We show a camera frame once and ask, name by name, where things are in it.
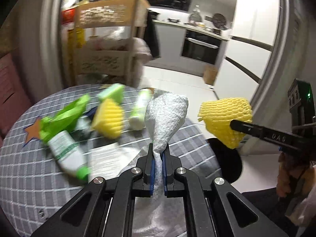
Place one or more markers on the white paper towel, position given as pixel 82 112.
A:
pixel 159 215

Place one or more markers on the person's right hand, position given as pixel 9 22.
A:
pixel 291 172

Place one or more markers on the pink plastic stool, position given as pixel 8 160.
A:
pixel 14 100

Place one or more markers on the green sponge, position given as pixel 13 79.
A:
pixel 114 92

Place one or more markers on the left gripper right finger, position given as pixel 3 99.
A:
pixel 213 207

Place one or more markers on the white green bottle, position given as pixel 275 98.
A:
pixel 69 156

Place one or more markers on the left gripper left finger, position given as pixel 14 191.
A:
pixel 104 207

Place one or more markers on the white blue paper box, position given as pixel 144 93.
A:
pixel 108 161

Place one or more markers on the white refrigerator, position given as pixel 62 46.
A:
pixel 249 48

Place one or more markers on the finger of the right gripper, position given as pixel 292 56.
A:
pixel 282 139

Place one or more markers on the yellow foam fruit net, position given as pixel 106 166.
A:
pixel 217 116

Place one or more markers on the beige plastic storage rack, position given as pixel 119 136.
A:
pixel 109 41

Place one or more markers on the black trash bin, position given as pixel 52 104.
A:
pixel 228 159

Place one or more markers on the yellow sponge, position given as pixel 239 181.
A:
pixel 108 119

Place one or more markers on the black hanging bag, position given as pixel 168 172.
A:
pixel 150 36

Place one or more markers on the green paper bag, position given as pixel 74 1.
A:
pixel 65 120

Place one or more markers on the grey checked tablecloth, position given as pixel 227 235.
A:
pixel 33 187

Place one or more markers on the cardboard box on floor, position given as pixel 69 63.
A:
pixel 210 74

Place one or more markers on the black built-in oven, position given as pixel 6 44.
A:
pixel 201 47

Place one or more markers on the green drink bottle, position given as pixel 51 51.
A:
pixel 137 116

